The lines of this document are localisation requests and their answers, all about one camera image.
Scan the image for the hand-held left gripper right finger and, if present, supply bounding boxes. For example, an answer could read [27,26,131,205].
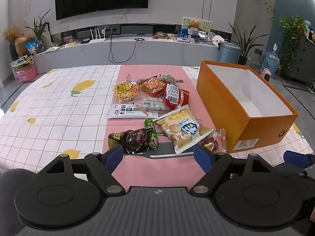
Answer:
[190,144,272,195]

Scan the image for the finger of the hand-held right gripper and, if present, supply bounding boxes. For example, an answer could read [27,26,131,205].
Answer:
[283,150,311,170]

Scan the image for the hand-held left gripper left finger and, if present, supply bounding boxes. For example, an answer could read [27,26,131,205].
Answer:
[44,145,126,195]

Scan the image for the clear packet brown pastry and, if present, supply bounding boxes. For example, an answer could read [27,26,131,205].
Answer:
[199,128,227,153]

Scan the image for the pale yellow pastry bag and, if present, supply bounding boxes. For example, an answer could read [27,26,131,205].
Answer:
[154,105,214,155]

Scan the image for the white packet black print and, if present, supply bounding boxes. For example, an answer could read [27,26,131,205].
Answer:
[107,104,159,120]

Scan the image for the white box with orange rim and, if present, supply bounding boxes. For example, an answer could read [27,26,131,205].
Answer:
[196,60,299,153]

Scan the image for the red packet white label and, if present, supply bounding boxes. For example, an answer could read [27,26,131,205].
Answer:
[163,83,191,111]

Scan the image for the pile of small snacks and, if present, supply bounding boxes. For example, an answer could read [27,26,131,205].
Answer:
[152,31,177,40]

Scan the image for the dark plum snack packet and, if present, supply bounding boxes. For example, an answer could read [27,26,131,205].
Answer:
[108,129,151,154]

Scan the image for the clear packet of white balls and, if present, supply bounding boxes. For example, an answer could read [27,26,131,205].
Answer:
[137,97,166,114]

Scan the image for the yellow waffle snack packet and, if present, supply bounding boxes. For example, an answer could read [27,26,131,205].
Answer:
[112,81,141,104]

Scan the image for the orange stick snack packet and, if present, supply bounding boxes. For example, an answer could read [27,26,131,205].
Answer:
[138,75,171,98]

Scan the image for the clear greenish snack packet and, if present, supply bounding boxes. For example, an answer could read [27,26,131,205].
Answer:
[159,72,178,84]

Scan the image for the pink table runner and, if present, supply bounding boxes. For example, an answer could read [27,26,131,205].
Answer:
[103,64,222,185]

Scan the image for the dark cabinet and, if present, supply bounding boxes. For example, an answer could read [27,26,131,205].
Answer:
[283,33,315,84]

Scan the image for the blue water bottle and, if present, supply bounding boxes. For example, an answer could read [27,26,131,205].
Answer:
[262,51,280,76]

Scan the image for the long-leaf plant black pot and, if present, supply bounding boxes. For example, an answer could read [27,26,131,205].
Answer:
[228,22,269,66]

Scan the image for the blue-grey trash can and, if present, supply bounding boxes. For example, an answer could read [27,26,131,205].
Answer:
[218,42,241,65]

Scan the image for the grey tv console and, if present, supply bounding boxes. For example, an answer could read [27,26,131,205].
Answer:
[34,36,222,75]

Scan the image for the pink storage box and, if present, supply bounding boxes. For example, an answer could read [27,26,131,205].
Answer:
[17,65,37,82]

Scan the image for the white router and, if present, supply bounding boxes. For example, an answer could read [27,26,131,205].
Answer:
[89,27,107,44]

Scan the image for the green vine potted plant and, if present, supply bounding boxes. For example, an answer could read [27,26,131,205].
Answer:
[279,16,307,72]

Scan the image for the stack of books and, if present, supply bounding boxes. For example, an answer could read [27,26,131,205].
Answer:
[11,55,35,71]

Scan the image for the blue snack bag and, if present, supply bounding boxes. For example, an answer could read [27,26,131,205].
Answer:
[25,39,40,55]

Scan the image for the orange vase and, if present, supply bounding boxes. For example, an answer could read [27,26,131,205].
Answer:
[15,36,33,56]

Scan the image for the green grass potted plant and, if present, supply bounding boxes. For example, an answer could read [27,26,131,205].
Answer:
[25,9,52,49]

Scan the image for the dried flower bunch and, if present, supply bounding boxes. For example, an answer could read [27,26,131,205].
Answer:
[2,26,20,61]

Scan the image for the black cable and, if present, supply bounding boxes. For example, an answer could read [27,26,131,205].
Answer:
[109,33,146,64]

